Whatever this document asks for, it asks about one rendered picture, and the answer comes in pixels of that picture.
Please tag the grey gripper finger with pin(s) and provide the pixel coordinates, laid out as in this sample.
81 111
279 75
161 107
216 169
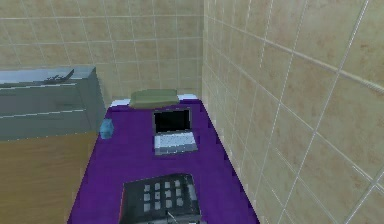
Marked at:
172 216

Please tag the gray keypad with buttons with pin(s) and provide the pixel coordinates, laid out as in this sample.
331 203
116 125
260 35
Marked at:
156 200

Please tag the purple bed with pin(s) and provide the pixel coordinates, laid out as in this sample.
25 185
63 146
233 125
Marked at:
126 166

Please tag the grey laptop with black screen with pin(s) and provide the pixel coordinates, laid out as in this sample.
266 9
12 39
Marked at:
173 133

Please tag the small blue translucent object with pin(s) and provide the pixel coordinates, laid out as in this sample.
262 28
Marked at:
106 129

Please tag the green pillow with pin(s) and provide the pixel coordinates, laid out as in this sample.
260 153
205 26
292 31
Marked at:
153 98

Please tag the grey chest of drawers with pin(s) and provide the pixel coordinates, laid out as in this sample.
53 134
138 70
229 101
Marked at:
43 106

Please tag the small black object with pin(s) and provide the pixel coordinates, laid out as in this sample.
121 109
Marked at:
58 79

